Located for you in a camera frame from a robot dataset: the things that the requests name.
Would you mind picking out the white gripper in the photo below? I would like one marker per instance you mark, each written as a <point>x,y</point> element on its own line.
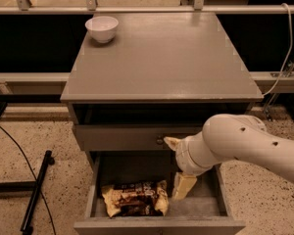
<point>183,156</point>

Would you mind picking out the brown chip bag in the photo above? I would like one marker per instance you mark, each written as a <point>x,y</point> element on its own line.
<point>144,198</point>

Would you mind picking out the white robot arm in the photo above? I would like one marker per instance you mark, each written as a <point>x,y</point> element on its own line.
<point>225,138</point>

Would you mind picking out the round metal drawer knob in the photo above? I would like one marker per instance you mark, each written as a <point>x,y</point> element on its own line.
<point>160,140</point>

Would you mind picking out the open grey middle drawer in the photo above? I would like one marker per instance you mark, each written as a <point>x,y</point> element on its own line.
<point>204,211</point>

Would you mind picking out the grey wooden drawer cabinet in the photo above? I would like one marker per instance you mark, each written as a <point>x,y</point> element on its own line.
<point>161,68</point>

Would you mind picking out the closed grey top drawer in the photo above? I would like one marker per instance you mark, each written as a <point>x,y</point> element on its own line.
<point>94,138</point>

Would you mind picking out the white ceramic bowl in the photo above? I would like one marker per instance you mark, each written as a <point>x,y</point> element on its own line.
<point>102,28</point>

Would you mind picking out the black stand leg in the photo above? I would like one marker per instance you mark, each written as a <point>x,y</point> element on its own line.
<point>26,227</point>

